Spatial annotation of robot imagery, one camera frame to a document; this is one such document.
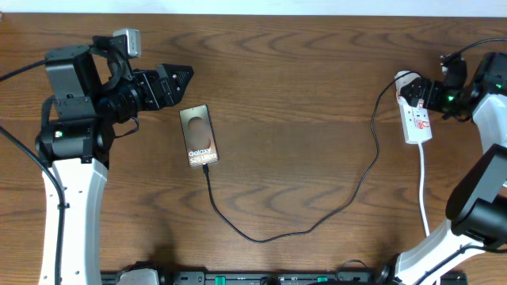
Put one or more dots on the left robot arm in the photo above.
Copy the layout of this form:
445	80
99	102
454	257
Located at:
94	89

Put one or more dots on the white power strip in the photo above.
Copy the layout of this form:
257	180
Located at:
415	120

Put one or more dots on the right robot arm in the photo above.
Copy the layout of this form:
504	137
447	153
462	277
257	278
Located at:
475	220

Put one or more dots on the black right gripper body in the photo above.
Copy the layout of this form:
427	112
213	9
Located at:
448	100

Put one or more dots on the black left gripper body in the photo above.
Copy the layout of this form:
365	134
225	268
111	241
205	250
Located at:
139	90

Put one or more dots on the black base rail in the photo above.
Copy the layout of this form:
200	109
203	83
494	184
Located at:
144	272

